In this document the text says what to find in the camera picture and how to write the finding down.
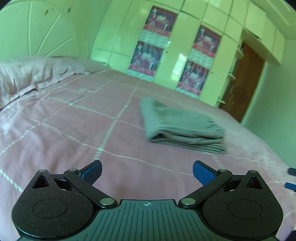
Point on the red poster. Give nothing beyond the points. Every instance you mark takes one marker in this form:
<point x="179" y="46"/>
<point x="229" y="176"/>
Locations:
<point x="192" y="79"/>
<point x="158" y="26"/>
<point x="145" y="61"/>
<point x="205" y="47"/>

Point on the lower right red poster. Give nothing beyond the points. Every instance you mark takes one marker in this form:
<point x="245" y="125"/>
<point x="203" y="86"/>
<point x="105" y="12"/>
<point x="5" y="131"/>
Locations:
<point x="192" y="79"/>

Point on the grey pants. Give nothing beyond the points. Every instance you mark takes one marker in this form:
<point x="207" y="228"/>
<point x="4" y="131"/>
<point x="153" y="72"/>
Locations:
<point x="181" y="128"/>

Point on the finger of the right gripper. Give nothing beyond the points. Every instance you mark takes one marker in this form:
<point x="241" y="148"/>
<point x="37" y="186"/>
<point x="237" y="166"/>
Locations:
<point x="290" y="186"/>
<point x="291" y="171"/>

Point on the upper right red poster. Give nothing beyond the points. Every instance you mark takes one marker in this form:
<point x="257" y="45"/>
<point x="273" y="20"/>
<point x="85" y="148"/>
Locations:
<point x="205" y="47"/>

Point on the lower left red poster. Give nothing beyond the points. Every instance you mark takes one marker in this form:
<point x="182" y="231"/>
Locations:
<point x="145" y="61"/>

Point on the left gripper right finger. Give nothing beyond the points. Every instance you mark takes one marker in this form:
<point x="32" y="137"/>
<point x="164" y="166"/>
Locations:
<point x="204" y="173"/>

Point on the brown wooden door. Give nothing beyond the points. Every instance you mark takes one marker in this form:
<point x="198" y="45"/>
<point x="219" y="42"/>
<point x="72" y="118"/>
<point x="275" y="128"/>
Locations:
<point x="240" y="91"/>

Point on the pink checked bed sheet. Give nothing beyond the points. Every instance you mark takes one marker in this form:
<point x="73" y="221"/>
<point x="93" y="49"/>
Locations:
<point x="97" y="117"/>

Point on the pink pillow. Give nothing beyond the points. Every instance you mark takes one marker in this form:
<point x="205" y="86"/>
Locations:
<point x="25" y="74"/>

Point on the cream white wardrobe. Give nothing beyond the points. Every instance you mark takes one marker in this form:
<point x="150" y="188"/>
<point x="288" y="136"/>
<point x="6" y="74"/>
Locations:
<point x="234" y="21"/>

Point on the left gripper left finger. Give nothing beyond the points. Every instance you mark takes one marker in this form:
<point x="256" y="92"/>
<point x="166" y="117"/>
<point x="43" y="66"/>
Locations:
<point x="92" y="172"/>

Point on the cream round headboard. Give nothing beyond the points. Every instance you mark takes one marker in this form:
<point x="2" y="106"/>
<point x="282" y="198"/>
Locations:
<point x="48" y="28"/>

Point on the upper left red poster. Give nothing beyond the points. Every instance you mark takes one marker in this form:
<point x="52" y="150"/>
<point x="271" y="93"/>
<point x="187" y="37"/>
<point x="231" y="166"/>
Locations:
<point x="158" y="26"/>

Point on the corner wall shelves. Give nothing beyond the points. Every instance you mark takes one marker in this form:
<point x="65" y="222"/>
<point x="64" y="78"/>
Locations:
<point x="230" y="75"/>

